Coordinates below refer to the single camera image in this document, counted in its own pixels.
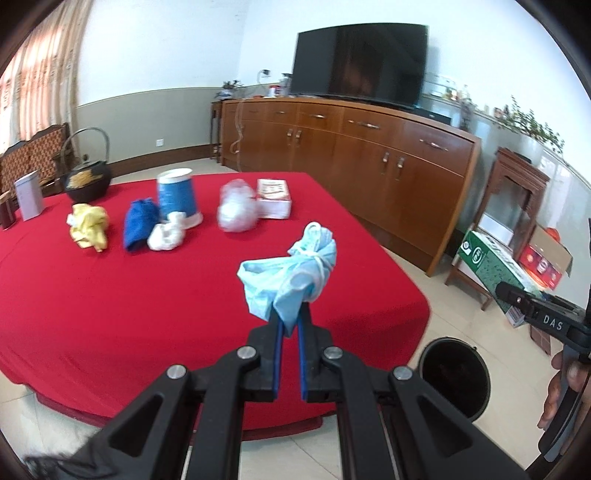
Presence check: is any red white tissue box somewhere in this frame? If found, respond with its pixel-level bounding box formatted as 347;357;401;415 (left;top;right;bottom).
256;179;291;220

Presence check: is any open red cardboard box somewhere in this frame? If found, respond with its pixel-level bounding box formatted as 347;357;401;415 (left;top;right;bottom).
519;225;573;291

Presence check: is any long wooden sideboard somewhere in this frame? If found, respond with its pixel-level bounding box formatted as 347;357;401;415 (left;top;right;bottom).
218;98;481;275

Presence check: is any clear plastic bag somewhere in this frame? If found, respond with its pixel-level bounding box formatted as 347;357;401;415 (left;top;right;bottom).
217;179;259;233

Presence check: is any wooden lattice bench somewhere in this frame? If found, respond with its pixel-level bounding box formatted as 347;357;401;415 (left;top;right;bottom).
1;123;75;198

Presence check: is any dark brown cup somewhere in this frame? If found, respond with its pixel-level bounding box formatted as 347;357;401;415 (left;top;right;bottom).
0;192;16;230

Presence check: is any beige patterned curtain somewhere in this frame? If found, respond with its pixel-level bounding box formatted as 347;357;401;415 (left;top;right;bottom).
1;0;93;150

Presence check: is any green white carton box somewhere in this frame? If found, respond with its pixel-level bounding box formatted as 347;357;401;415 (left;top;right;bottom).
457;230;542;327

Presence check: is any yellow crumpled paper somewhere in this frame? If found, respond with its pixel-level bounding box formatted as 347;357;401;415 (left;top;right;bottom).
66;203;109;252

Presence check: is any small potted plant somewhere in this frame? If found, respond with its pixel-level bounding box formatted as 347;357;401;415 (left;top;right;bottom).
215;80;243;101

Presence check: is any black flat television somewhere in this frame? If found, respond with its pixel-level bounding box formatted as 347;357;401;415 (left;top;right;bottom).
290;23;428;109

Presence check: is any black iron teapot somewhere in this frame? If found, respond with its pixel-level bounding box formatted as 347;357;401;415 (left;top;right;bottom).
60;127;112;204

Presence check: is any white crumpled tissue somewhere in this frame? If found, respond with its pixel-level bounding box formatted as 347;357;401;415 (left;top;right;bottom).
147;211;186;251

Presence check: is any red tablecloth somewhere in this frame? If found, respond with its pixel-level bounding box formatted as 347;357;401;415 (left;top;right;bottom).
1;173;430;418

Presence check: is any green vine plant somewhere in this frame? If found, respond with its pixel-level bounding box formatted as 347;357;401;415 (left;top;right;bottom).
500;96;565;154

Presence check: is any blue knitted cloth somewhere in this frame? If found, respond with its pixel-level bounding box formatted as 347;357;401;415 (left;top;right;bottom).
123;198;159;252

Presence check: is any silver tin box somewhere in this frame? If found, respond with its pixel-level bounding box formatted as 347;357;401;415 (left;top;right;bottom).
14;170;44;221

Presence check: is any right hand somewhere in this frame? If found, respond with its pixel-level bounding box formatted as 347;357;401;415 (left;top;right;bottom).
538;351;590;429

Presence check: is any carved wooden side stand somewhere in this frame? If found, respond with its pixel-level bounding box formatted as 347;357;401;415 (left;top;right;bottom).
445;147;556;310

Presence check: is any blue white paper cup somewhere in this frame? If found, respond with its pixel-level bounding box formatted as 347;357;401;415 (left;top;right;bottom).
156;167;204;228

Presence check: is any black trash bin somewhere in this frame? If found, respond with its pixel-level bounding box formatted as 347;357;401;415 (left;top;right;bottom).
418;337;492;422

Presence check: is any light blue face mask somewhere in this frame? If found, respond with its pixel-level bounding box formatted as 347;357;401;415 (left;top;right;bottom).
238;222;337;337

